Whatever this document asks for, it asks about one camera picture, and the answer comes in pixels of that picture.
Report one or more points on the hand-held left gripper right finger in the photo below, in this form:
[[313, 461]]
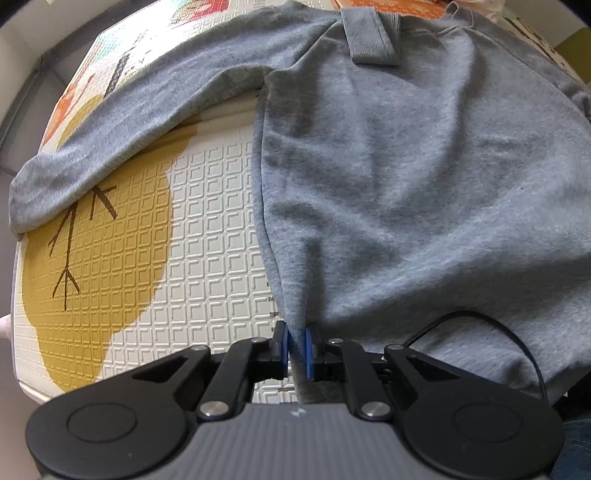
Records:
[[308, 353]]

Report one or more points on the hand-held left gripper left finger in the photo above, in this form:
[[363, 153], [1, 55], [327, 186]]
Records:
[[282, 350]]

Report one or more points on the grey sweatshirt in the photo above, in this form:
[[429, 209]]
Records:
[[392, 184]]

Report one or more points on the printed foam play mat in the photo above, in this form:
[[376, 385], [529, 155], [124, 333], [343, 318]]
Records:
[[161, 277]]

